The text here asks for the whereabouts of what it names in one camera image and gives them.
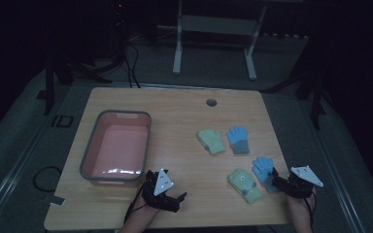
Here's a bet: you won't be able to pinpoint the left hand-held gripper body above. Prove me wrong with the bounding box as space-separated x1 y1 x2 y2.
141 168 180 214

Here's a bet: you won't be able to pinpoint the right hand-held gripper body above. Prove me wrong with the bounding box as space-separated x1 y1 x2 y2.
278 165 324 200

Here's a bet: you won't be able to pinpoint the blue glove with grey cuff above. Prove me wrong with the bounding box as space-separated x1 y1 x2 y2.
225 125 251 155
252 156 281 194

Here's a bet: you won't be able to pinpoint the green mitten with face print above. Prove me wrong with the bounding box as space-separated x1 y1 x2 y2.
227 168 264 205

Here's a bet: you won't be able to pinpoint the pink basin with grey rim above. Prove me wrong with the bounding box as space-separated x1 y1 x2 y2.
79 110 153 187

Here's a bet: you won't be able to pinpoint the plain green mitten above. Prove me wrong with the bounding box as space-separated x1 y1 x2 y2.
197 128 226 155

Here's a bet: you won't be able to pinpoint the person's right hand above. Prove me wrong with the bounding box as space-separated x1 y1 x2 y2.
286 188 317 224

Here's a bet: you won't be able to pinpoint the person's left hand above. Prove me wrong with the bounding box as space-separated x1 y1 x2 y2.
129 193 161 224

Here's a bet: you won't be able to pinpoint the black metal stand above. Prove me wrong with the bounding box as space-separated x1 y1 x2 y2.
37 42 124 117
261 38 341 131

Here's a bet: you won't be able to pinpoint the grey tape piece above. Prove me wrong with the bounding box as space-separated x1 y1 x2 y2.
49 195 67 207

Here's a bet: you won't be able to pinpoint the right hand-held gripper black cable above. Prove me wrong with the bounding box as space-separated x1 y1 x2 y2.
306 192 318 229

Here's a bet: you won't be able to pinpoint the hand-held gripper black cable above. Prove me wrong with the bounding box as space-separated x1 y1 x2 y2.
306 192 318 229
123 184 145 225

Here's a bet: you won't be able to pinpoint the left hand-held gripper black cable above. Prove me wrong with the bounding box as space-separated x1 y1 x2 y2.
123 184 145 225

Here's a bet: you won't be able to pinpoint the looped black cable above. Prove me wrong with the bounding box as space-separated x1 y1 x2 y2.
32 165 63 194

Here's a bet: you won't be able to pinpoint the black floor cables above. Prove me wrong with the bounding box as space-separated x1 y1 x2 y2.
122 41 142 89

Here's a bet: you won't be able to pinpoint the white metal desk frame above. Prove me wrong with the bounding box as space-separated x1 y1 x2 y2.
156 0 269 82

